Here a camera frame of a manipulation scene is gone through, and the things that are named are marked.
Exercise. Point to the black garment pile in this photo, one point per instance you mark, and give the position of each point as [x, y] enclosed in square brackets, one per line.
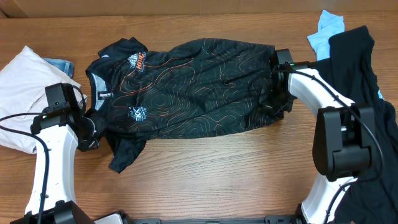
[349, 71]

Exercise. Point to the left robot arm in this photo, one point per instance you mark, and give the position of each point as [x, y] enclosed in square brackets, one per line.
[59, 130]

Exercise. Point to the blue denim jeans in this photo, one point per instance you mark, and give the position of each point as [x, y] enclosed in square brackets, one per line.
[64, 65]

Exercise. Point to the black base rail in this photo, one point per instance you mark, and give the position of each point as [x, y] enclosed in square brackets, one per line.
[121, 217]

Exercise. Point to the beige folded trousers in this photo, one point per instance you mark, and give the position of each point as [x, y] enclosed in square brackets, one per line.
[23, 82]

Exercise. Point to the light blue cloth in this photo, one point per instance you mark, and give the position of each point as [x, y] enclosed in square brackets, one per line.
[328, 26]

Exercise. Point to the black orange patterned jersey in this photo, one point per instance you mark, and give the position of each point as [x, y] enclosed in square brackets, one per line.
[202, 88]

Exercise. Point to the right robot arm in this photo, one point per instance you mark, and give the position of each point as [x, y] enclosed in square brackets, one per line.
[344, 144]

